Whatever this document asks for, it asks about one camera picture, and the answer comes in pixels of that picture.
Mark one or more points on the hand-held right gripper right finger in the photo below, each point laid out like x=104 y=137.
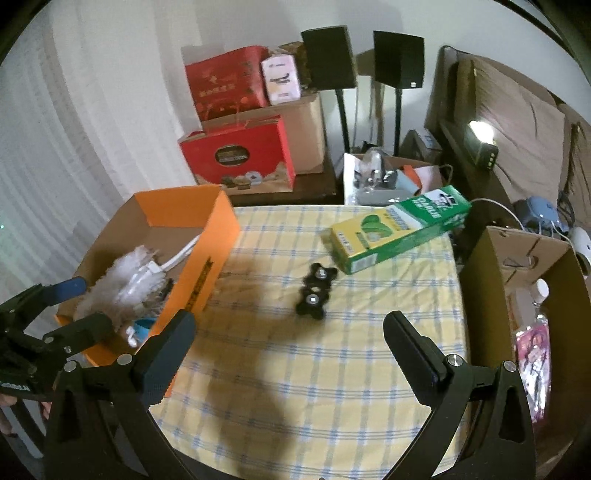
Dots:
x=415 y=360

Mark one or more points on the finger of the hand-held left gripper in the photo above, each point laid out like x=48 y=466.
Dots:
x=69 y=287
x=87 y=330

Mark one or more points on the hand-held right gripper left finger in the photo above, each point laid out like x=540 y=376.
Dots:
x=159 y=369

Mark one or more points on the white fluffy duster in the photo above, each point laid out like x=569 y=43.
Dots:
x=115 y=277

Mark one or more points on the brown cardboard box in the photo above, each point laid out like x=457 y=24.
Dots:
x=485 y=277

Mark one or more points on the black star knob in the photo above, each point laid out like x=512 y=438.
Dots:
x=318 y=274
x=314 y=302

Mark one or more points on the orange cardboard box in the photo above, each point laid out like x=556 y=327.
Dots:
x=212 y=258

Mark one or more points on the person's left hand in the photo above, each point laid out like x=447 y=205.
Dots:
x=45 y=410

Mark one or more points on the light blue plastic item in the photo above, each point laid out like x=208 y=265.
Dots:
x=144 y=327

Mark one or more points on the white plastic stick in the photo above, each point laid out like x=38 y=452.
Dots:
x=182 y=254

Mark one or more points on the pink printed packet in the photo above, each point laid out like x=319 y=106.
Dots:
x=533 y=364

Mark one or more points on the yellow plaid tablecloth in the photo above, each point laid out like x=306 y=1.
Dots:
x=286 y=369

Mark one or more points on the green and yellow carton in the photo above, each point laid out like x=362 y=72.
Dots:
x=392 y=230

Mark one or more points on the white-capped bottle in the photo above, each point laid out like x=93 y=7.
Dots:
x=539 y=290

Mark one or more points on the white curtain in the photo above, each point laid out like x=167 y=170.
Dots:
x=92 y=138

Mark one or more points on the grey pouch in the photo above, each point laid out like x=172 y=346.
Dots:
x=376 y=197

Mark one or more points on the white bag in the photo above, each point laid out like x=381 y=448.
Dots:
x=351 y=180

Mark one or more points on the light blue small appliance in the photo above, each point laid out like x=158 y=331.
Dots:
x=538 y=207

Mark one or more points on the white round device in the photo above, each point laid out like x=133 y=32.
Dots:
x=582 y=244

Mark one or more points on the small labelled cardboard box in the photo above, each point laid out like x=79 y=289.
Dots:
x=425 y=143

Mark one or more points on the black portable lamp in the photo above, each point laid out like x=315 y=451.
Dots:
x=487 y=154

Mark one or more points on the black speaker stand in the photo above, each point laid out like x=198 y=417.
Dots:
x=342 y=120
x=397 y=120

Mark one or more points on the red printed gift box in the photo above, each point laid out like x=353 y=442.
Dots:
x=221 y=87

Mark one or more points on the plain cardboard box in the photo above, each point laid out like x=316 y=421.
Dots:
x=304 y=134

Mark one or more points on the beige covered sofa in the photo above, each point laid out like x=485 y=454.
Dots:
x=521 y=115

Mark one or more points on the white and pink packet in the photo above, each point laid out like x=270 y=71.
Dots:
x=279 y=78

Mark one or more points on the black speaker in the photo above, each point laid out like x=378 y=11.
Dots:
x=328 y=55
x=399 y=57

